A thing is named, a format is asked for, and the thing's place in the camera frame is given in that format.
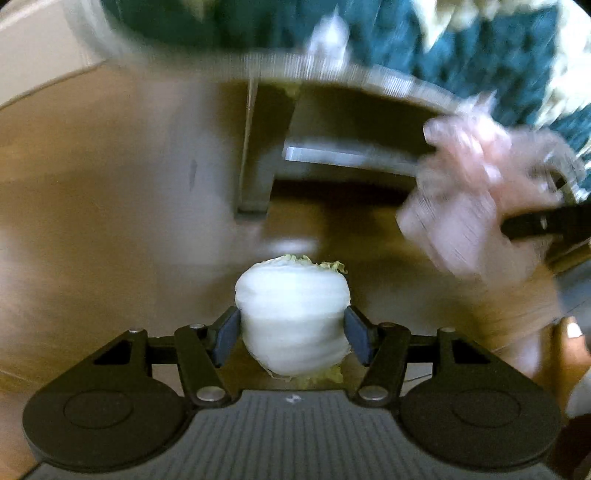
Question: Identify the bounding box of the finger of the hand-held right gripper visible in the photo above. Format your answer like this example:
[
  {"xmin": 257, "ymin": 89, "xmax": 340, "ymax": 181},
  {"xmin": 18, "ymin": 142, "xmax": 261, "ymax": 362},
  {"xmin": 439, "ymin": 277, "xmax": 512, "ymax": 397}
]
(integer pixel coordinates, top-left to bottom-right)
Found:
[{"xmin": 502, "ymin": 202, "xmax": 591, "ymax": 241}]

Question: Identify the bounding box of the teal zigzag quilted blanket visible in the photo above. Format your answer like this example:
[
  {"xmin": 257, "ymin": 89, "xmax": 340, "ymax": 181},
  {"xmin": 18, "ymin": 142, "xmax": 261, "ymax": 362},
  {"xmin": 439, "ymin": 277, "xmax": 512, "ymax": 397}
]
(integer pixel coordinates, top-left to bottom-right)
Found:
[{"xmin": 99, "ymin": 0, "xmax": 591, "ymax": 153}]

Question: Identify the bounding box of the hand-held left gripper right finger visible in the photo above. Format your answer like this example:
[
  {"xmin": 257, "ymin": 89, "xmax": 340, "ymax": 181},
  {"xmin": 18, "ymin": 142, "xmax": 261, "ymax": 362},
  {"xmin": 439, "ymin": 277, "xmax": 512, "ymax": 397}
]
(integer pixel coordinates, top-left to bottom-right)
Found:
[{"xmin": 344, "ymin": 305, "xmax": 497, "ymax": 409}]

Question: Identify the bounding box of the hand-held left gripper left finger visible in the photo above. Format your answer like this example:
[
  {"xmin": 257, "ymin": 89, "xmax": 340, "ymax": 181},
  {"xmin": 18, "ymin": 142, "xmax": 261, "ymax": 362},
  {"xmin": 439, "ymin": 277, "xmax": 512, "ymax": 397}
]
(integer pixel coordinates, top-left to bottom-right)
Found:
[{"xmin": 92, "ymin": 307, "xmax": 241, "ymax": 409}]

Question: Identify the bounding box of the brown slipper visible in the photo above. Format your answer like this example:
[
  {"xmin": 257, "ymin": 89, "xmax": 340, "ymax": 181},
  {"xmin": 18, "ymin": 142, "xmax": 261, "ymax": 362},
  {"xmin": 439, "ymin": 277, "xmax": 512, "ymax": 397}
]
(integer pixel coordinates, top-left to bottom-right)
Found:
[{"xmin": 549, "ymin": 318, "xmax": 591, "ymax": 384}]

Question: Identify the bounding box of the napa cabbage piece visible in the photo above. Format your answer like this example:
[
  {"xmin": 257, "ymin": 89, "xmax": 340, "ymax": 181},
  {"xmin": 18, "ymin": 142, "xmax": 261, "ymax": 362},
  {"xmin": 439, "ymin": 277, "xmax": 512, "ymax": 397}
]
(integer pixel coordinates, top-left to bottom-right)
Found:
[{"xmin": 235, "ymin": 254, "xmax": 350, "ymax": 381}]

